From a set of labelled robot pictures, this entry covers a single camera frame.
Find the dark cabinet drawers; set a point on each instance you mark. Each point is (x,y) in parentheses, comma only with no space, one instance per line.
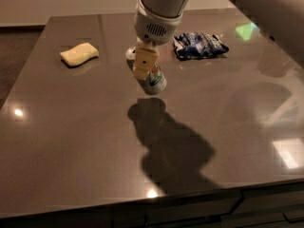
(279,205)

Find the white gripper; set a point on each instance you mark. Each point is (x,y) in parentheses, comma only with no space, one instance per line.
(155,28)

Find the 7up soda can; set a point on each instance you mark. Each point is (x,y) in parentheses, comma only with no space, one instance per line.
(155,82)

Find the blue chip bag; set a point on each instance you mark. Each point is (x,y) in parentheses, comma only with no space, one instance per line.
(196,45)

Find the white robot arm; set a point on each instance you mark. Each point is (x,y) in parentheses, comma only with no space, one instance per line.
(280,21)

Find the yellow sponge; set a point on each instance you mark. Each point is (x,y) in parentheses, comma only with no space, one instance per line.
(78,55)

